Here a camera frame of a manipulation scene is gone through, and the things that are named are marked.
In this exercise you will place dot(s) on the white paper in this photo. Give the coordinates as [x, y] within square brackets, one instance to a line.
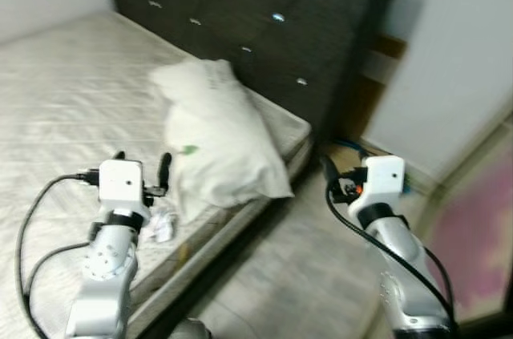
[163, 227]

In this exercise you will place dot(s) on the white pillow with tree print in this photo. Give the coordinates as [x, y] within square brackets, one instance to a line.
[216, 139]

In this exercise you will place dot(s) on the grey quilted mattress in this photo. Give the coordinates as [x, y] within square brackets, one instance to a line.
[80, 98]

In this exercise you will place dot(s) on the brown wooden bedside cabinet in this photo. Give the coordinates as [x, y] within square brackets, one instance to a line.
[365, 106]

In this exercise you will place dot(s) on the pink floor rug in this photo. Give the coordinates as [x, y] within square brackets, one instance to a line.
[481, 227]

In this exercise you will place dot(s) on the grey left robot leg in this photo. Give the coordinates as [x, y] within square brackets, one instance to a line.
[190, 330]

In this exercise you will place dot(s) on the dark tufted headboard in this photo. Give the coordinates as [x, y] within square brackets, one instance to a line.
[264, 2]

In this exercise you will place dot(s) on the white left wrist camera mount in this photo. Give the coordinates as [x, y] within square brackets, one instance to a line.
[120, 183]

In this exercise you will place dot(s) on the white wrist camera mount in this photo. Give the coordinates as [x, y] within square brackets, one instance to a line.
[120, 183]
[385, 175]

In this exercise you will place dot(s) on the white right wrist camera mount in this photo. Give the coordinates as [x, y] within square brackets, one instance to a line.
[385, 175]

